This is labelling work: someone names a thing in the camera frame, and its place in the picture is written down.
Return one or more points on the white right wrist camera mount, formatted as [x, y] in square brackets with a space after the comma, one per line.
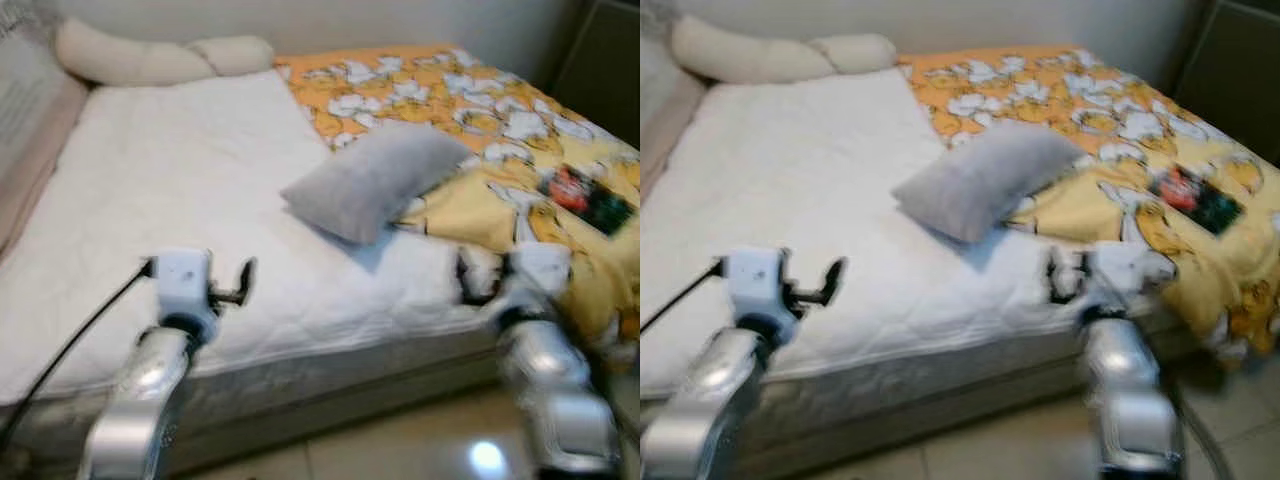
[1118, 270]
[540, 270]

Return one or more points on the dark book red cover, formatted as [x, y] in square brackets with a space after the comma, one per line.
[1195, 198]
[585, 200]

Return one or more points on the white quilted mattress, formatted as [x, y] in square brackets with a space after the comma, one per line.
[180, 180]
[820, 170]

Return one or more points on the pink beige headboard pad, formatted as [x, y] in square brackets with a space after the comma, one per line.
[40, 170]
[665, 150]

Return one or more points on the cream knotted bolster pillow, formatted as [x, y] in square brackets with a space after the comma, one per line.
[130, 55]
[750, 55]

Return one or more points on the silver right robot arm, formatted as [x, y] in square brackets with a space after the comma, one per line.
[1130, 390]
[555, 390]

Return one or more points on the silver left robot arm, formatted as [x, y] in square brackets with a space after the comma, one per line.
[140, 400]
[700, 400]

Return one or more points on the yellow orange cartoon blanket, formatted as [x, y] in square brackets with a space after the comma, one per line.
[1050, 100]
[420, 100]

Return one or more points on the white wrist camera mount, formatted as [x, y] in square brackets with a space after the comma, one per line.
[540, 270]
[755, 280]
[185, 280]
[1118, 270]

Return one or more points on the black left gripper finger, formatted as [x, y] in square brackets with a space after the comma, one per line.
[247, 280]
[833, 280]

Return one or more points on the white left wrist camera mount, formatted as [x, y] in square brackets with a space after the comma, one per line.
[755, 280]
[185, 280]

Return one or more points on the grey pillow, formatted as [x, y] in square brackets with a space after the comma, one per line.
[985, 180]
[370, 180]

